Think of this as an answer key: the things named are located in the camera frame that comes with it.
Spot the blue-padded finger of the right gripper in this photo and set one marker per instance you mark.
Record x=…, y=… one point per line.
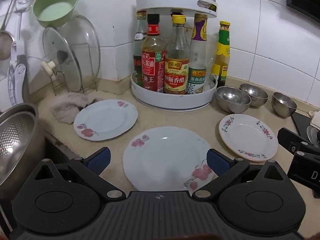
x=294, y=143

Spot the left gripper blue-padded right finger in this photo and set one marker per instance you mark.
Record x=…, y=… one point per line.
x=229, y=173

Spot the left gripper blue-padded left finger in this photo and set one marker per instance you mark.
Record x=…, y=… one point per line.
x=89, y=170

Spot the small cream floral-rim plate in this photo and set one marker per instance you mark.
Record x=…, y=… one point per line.
x=248, y=137

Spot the large white floral plate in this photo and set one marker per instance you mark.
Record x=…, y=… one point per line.
x=167, y=159

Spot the black gas stove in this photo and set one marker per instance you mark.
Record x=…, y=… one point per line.
x=301, y=123

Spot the steel lid with black knob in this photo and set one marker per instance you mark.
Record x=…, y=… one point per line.
x=313, y=135

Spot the white stove cloth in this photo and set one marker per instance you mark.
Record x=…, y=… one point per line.
x=315, y=119

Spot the small steel bowl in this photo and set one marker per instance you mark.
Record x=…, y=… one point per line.
x=283, y=105

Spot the left white floral plate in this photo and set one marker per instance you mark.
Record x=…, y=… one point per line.
x=105, y=119

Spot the middle steel bowl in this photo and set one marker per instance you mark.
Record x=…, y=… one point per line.
x=258, y=96

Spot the grey dish cloth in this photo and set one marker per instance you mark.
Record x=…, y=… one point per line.
x=67, y=106

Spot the large steel bowl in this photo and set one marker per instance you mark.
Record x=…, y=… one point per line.
x=232, y=100

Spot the steel colander pot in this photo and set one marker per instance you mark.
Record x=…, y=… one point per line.
x=22, y=147

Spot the purple-neck fish sauce bottle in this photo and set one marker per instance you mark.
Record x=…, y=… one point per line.
x=197, y=56

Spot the green-yellow oil bottle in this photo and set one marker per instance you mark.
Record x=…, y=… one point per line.
x=222, y=56

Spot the white hanging utensil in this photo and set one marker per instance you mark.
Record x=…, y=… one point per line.
x=18, y=86

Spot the small glass pot lid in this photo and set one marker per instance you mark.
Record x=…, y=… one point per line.
x=61, y=61

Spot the yellow-cap vinegar bottle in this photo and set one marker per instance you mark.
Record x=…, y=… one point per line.
x=176, y=67

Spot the red-label soy sauce bottle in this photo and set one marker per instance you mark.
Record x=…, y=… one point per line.
x=153, y=56

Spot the large glass pot lid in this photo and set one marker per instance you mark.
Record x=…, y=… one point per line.
x=80, y=30

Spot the clear green-label bottle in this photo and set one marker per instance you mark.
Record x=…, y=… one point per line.
x=140, y=36

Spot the hanging mesh strainer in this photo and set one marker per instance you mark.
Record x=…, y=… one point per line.
x=6, y=38

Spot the green plastic ladle bowl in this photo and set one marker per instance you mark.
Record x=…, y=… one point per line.
x=53, y=13

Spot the white two-tier rotating rack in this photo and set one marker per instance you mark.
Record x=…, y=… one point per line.
x=173, y=102

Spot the hanging steel spoon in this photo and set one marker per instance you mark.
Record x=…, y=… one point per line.
x=22, y=6

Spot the wire lid rack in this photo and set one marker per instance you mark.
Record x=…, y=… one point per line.
x=89, y=61

